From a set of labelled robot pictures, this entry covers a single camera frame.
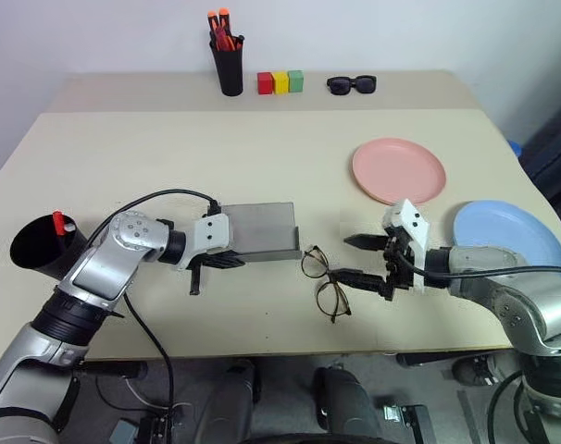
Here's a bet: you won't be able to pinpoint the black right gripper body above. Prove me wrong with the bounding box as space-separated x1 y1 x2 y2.
380 228 418 303

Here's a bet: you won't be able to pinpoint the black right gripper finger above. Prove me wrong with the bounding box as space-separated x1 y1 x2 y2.
338 266 388 298
343 234 388 253

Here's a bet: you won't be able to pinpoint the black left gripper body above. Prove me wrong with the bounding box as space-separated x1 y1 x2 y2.
189 257 206 296

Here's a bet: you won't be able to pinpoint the grey open glasses case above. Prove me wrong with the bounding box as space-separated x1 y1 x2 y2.
221 200 305 263

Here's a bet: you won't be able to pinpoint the wide black cup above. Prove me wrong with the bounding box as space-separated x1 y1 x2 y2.
9 213 94 281

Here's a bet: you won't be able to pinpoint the brown thin-framed eyeglasses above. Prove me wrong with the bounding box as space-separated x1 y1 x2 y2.
300 245 354 325

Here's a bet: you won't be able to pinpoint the pink plate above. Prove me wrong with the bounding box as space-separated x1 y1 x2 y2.
352 137 449 206

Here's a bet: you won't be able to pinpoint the black table foot bar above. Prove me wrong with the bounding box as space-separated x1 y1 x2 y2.
75 360 148 379
394 351 472 368

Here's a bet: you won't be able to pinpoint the blue plate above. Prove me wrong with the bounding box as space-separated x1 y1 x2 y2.
452 199 561 281

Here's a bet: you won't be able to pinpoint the grey sneaker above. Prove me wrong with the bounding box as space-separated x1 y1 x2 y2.
450 354 509 388

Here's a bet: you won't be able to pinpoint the dark rounded shape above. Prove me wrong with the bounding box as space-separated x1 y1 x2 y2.
311 364 384 444
197 358 264 444

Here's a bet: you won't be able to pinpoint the red marker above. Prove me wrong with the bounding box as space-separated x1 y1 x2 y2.
52 210 77 238

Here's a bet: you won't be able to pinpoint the black sunglasses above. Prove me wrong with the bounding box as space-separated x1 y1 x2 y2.
326 74 379 96

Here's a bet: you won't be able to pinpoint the grey floor box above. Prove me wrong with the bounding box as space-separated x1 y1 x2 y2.
107 418 141 444

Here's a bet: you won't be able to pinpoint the red cube block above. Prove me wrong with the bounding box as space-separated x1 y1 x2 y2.
256 71 276 96

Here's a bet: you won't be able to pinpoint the yellow cube block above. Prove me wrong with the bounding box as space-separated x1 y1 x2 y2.
271 70 292 95

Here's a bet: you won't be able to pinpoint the tall black pen holder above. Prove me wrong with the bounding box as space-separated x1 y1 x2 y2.
208 38 245 97

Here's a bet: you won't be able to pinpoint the dark chair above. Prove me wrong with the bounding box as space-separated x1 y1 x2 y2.
524 91 561 210

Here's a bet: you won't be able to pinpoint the red hand tool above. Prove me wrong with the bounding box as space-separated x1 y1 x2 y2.
212 26 238 53

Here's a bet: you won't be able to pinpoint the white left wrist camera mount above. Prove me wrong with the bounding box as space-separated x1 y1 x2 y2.
177 214 234 272

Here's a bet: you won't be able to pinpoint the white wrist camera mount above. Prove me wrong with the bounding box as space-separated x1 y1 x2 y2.
177 214 234 272
383 198 431 295

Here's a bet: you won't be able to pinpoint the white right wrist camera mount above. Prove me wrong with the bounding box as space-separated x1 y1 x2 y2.
383 198 431 295

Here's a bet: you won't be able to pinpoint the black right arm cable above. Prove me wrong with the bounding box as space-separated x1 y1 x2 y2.
395 252 561 280

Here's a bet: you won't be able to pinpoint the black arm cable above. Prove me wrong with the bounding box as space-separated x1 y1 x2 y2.
395 252 561 280
83 188 222 417

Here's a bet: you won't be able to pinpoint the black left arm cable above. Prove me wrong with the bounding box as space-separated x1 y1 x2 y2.
83 188 222 417

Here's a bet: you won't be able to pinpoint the metal floor bracket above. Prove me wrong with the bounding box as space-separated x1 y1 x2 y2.
379 403 438 444

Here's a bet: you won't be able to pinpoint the black looped floor cable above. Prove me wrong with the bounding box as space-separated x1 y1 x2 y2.
489 368 527 444

